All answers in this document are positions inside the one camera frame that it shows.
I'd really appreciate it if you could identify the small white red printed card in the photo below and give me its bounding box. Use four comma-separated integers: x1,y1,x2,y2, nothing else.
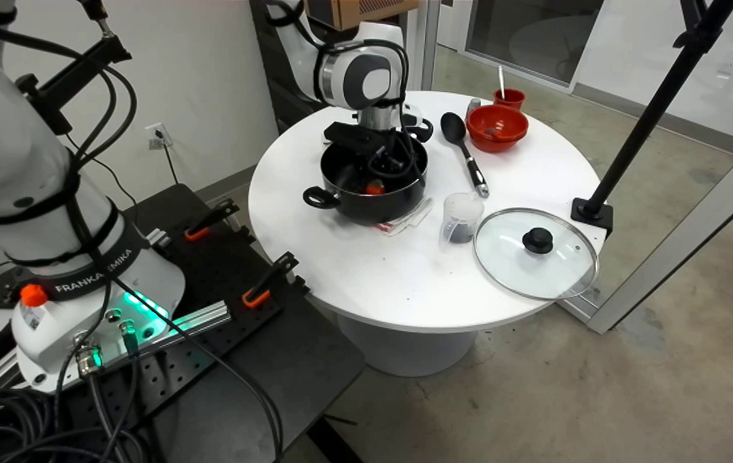
372,198,436,238

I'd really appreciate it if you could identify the aluminium rail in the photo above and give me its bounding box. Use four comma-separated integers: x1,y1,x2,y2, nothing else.
0,300,233,395

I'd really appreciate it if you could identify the small red cup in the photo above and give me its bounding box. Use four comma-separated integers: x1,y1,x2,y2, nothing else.
490,85,526,114

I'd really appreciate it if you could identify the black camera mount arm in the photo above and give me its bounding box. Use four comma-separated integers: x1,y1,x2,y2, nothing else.
12,0,133,140

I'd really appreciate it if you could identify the white wall outlet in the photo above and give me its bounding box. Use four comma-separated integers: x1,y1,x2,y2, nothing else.
143,122,170,152

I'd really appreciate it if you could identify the black ladle with metal handle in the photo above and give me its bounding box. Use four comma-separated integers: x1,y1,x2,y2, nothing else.
436,112,490,201

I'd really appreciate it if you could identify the long black cable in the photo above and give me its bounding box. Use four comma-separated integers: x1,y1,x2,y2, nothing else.
106,273,287,463

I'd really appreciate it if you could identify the black cable bundle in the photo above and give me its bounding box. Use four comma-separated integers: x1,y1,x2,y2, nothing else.
0,390,156,463

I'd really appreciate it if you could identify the aluminium door frame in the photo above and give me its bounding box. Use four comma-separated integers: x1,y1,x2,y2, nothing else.
554,120,733,338

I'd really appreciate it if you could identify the brown cardboard box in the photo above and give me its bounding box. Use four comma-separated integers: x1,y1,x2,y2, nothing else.
306,0,426,36

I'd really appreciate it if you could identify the black stand pole with base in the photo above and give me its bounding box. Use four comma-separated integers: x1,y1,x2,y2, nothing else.
569,0,733,239

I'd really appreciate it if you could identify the black perforated mounting table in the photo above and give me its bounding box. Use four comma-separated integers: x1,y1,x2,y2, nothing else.
0,180,367,463

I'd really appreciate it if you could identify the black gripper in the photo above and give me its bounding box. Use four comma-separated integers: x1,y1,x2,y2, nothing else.
322,122,410,195

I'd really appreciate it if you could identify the black two-handled cooking pot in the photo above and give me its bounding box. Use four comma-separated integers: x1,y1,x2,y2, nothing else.
300,114,436,230

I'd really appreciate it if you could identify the white table pedestal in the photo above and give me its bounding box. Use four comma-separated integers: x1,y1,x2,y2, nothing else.
335,314,480,381

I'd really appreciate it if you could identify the thin cable at wall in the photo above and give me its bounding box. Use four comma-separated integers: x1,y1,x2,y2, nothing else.
80,136,179,212

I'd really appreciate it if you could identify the glass lid with black knob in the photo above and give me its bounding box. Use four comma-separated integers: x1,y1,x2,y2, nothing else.
471,207,601,303

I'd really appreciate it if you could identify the red bowl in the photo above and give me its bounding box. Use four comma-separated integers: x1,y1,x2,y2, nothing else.
466,103,531,156

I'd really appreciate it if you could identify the black clamp with orange tip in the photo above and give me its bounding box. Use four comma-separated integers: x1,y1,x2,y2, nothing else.
238,251,300,311
179,198,241,244

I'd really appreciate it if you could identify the clear plastic cup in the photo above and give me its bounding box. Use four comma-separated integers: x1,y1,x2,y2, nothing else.
440,190,485,247

